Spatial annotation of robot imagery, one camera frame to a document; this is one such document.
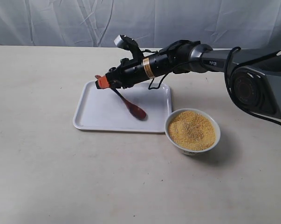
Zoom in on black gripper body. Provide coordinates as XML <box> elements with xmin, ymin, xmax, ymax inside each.
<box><xmin>105</xmin><ymin>53</ymin><xmax>174</xmax><ymax>89</ymax></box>

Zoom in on white ceramic bowl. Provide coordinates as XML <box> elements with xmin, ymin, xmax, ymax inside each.
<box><xmin>165</xmin><ymin>108</ymin><xmax>221</xmax><ymax>156</ymax></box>

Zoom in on dark red wooden spoon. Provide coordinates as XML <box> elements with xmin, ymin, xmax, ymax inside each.
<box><xmin>94</xmin><ymin>74</ymin><xmax>147</xmax><ymax>121</ymax></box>

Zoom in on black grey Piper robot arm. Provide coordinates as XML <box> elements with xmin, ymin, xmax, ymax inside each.
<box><xmin>96</xmin><ymin>35</ymin><xmax>281</xmax><ymax>120</ymax></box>

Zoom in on white rectangular plastic tray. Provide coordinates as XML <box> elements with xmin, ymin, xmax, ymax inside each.
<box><xmin>73</xmin><ymin>81</ymin><xmax>172</xmax><ymax>133</ymax></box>

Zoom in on yellow millet grains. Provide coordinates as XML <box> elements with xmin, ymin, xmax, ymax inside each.
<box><xmin>168</xmin><ymin>111</ymin><xmax>216</xmax><ymax>151</ymax></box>

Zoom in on grey wrinkled backdrop curtain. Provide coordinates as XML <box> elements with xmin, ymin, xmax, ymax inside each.
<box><xmin>0</xmin><ymin>0</ymin><xmax>281</xmax><ymax>48</ymax></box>

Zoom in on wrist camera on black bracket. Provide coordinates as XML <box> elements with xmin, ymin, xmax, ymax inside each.
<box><xmin>114</xmin><ymin>35</ymin><xmax>144</xmax><ymax>60</ymax></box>

